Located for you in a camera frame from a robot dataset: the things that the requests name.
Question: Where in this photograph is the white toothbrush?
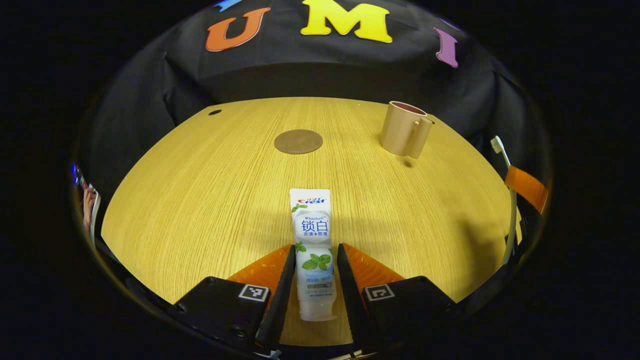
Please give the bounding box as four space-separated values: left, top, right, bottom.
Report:
490 135 519 266

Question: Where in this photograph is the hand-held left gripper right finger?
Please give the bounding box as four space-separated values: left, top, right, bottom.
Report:
337 243 457 354

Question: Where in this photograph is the beige cup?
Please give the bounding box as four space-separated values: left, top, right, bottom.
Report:
379 101 434 159

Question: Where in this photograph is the white toothpaste tube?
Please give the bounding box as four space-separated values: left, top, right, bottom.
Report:
289 188 337 322

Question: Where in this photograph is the brown round coaster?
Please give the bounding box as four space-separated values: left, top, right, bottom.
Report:
274 129 324 155

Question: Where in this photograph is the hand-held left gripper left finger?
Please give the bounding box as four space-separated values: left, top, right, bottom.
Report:
170 244 297 354

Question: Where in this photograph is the black backdrop cloth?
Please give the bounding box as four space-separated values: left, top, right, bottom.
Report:
82 0 547 201

